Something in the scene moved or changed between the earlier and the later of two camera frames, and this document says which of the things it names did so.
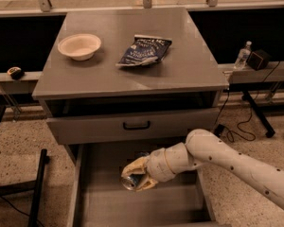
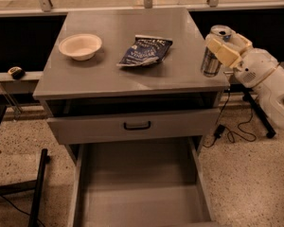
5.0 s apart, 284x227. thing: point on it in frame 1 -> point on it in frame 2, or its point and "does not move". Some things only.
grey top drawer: x=126 y=127 does not move
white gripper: x=157 y=166 -> x=255 y=67
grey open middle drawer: x=98 y=199 does not move
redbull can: x=132 y=182 -> x=210 y=63
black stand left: x=35 y=184 does not move
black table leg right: x=270 y=131 does not move
